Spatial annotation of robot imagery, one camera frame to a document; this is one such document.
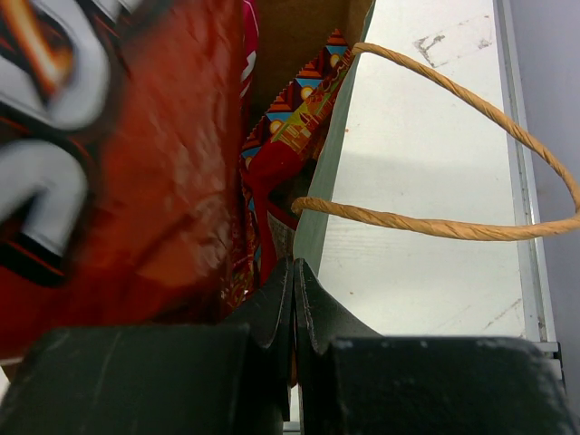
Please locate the red snack mix bag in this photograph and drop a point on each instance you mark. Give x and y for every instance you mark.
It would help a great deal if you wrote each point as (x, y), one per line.
(277, 164)

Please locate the red Doritos bag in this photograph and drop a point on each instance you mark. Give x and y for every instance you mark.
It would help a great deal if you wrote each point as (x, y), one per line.
(120, 127)

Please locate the large pink snack bag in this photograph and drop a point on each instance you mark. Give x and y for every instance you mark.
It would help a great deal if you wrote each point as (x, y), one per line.
(251, 40)

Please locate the green paper bag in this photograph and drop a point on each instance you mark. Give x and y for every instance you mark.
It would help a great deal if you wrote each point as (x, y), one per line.
(292, 33)

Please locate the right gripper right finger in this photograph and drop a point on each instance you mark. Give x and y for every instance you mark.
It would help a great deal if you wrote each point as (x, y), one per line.
(319, 318)

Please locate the aluminium front rail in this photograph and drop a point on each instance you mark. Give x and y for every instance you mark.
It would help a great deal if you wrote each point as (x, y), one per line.
(537, 304)

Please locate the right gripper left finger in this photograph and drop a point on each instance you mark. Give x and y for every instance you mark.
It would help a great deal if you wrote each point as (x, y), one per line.
(269, 314)

